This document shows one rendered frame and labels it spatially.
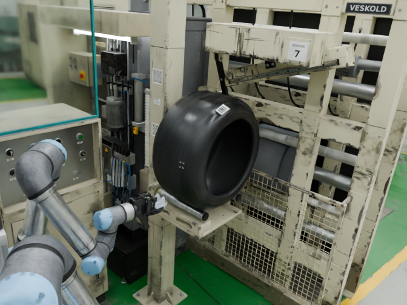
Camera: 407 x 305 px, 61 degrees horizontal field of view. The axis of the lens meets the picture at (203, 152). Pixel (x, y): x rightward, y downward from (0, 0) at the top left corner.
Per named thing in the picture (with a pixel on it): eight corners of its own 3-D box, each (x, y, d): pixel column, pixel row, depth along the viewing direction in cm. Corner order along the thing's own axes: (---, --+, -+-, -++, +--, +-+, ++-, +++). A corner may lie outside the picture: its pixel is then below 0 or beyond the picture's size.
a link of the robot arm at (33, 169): (20, 158, 106) (110, 270, 121) (37, 145, 116) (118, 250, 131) (-8, 173, 108) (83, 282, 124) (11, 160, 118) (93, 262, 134)
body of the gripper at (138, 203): (158, 196, 147) (137, 203, 138) (157, 215, 150) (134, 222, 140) (147, 190, 152) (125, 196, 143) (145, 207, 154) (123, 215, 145)
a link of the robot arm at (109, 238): (88, 258, 133) (92, 235, 129) (97, 240, 143) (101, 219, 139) (108, 263, 134) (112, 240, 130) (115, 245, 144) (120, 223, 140)
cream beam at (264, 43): (203, 51, 184) (205, 22, 179) (231, 49, 202) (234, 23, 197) (309, 68, 149) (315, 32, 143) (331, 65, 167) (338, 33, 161)
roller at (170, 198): (157, 187, 187) (162, 187, 191) (154, 194, 187) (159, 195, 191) (205, 212, 167) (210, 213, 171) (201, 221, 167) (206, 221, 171)
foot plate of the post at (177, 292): (132, 296, 235) (132, 291, 233) (161, 276, 254) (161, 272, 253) (158, 319, 219) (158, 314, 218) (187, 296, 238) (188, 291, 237)
